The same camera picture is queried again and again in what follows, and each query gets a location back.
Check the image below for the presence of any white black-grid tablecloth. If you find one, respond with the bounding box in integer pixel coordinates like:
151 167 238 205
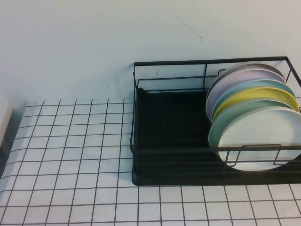
0 98 301 226

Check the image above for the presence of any mint green plate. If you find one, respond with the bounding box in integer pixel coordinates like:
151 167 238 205
208 98 301 149

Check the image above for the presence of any black wire dish rack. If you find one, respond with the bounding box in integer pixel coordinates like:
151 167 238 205
129 56 301 186

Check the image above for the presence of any black drip tray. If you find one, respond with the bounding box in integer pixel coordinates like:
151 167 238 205
131 87 301 186

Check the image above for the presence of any white plate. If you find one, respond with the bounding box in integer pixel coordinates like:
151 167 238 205
217 105 301 172

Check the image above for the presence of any white board with beige edge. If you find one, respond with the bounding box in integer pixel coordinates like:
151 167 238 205
0 101 15 151

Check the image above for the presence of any teal plate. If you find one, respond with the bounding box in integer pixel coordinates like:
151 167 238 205
211 79 297 122

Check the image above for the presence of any yellow plate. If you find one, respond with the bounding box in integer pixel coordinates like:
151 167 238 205
213 86 301 123

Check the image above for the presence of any grey plate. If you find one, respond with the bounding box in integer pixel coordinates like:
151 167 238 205
208 61 287 95

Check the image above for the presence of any lilac plate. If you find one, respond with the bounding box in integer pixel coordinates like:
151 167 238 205
206 66 287 121

